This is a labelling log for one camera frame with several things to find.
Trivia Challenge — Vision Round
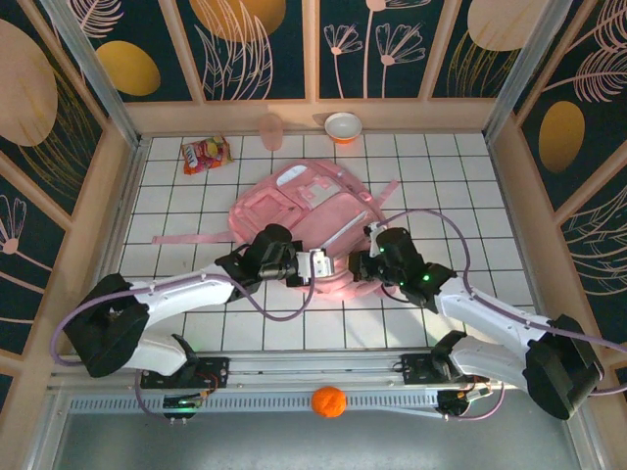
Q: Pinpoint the aluminium rail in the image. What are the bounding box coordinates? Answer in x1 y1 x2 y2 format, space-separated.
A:
48 346 578 392

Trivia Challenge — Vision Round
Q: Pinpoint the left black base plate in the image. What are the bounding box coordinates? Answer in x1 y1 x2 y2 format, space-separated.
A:
140 355 231 391

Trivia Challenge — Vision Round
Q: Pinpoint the right controller board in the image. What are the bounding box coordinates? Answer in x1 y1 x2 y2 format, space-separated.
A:
437 386 494 421

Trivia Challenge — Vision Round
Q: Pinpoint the pink plastic cup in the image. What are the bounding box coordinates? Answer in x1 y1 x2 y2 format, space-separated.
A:
258 114 285 151

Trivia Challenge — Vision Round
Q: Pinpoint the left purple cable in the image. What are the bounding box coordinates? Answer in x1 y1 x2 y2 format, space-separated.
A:
51 252 317 421

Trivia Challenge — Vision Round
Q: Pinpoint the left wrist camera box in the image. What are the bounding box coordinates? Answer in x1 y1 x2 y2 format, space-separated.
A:
295 247 338 291

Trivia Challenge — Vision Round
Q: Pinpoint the left controller board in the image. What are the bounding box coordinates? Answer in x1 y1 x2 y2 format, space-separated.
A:
163 394 203 421

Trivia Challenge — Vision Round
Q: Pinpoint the controller board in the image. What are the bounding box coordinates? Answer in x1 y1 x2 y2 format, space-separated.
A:
163 394 203 421
437 386 494 421

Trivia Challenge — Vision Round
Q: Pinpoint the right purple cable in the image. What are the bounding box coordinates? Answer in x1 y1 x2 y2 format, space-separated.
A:
374 209 627 423

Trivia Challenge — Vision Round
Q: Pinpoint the orange snack bag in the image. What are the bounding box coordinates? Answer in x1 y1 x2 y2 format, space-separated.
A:
180 136 234 176

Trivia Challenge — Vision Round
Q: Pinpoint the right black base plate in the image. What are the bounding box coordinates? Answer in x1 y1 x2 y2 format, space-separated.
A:
400 352 461 386

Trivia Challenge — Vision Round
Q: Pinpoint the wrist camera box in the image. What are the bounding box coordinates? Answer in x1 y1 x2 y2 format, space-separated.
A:
361 221 387 246
295 247 338 291

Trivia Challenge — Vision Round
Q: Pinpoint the white orange bowl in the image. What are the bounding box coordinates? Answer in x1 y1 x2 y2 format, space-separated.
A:
323 112 363 146

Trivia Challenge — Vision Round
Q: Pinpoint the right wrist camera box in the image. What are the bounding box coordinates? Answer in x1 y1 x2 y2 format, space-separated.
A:
361 221 387 246

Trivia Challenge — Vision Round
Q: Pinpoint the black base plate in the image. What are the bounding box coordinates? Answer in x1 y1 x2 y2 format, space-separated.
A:
140 355 231 391
400 352 461 386

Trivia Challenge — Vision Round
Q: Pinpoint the aluminium corner post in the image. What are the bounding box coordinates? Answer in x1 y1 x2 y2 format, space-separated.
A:
484 0 574 141
41 0 144 146

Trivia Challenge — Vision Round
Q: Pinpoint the orange ball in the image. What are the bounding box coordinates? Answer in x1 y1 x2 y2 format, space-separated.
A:
311 385 348 420

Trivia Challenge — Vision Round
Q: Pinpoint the slotted grey cable duct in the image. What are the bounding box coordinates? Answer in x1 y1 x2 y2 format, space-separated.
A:
68 391 442 413

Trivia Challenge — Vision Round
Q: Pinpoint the pink backpack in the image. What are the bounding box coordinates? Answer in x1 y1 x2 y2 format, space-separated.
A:
151 164 401 303

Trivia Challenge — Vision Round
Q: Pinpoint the purple cable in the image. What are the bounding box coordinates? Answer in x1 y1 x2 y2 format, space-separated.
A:
51 252 317 421
374 209 627 423

